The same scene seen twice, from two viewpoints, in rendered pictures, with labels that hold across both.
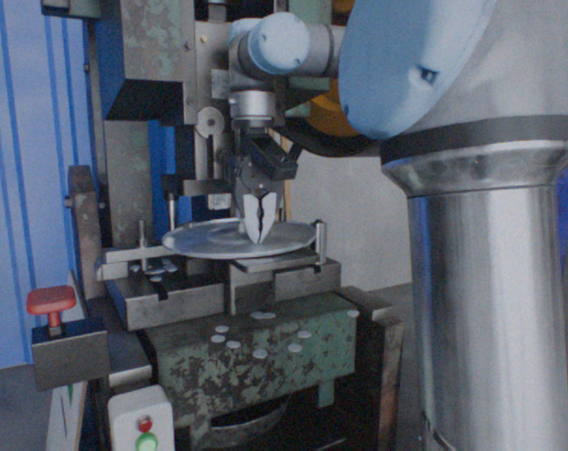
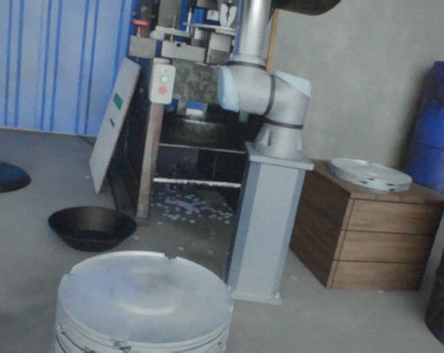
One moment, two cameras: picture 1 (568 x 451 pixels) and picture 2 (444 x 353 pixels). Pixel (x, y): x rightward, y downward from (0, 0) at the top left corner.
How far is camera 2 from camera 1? 1.19 m
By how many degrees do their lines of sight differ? 9
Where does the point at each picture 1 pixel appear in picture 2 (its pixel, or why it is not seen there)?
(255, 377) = (211, 90)
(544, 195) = not seen: outside the picture
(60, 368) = (138, 49)
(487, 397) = (245, 9)
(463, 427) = (240, 17)
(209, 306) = (197, 57)
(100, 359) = (152, 50)
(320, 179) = (302, 58)
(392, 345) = not seen: hidden behind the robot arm
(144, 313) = (169, 50)
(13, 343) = (70, 118)
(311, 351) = not seen: hidden behind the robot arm
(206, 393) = (188, 87)
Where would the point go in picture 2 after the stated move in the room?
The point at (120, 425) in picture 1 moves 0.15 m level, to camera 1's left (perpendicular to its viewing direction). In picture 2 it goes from (157, 67) to (117, 59)
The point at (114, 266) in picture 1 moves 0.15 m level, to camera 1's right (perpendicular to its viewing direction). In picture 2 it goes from (158, 33) to (194, 39)
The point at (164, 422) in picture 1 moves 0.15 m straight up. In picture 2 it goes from (171, 73) to (178, 30)
